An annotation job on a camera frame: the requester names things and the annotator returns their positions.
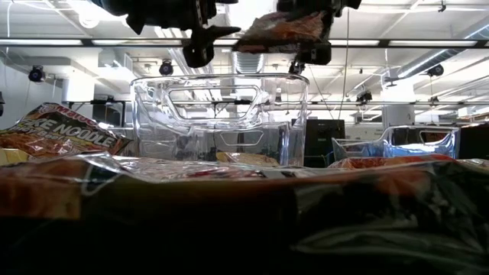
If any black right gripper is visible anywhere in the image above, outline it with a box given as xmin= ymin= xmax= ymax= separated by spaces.
xmin=277 ymin=0 xmax=362 ymax=66

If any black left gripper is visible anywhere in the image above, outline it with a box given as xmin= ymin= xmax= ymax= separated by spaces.
xmin=125 ymin=0 xmax=242 ymax=69

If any black Maruchan fire noodle pack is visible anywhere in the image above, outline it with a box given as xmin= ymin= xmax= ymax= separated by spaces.
xmin=0 ymin=152 xmax=489 ymax=275
xmin=0 ymin=102 xmax=133 ymax=160
xmin=232 ymin=10 xmax=330 ymax=54

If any clear plastic bin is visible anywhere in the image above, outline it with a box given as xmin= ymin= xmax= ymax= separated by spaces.
xmin=331 ymin=125 xmax=460 ymax=161
xmin=129 ymin=73 xmax=310 ymax=169

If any black cabinet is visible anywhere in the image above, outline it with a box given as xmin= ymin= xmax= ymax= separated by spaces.
xmin=304 ymin=118 xmax=347 ymax=168

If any black box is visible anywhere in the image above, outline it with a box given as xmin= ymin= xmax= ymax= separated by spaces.
xmin=458 ymin=122 xmax=489 ymax=160

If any silver ventilation duct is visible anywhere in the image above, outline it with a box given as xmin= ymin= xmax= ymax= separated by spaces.
xmin=228 ymin=0 xmax=277 ymax=74

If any black round dome camera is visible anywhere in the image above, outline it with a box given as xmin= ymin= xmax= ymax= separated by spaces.
xmin=28 ymin=64 xmax=47 ymax=84
xmin=158 ymin=59 xmax=175 ymax=77
xmin=426 ymin=63 xmax=445 ymax=78
xmin=356 ymin=89 xmax=374 ymax=104

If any black metal scaffold rail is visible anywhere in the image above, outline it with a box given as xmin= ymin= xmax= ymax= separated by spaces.
xmin=63 ymin=98 xmax=489 ymax=129

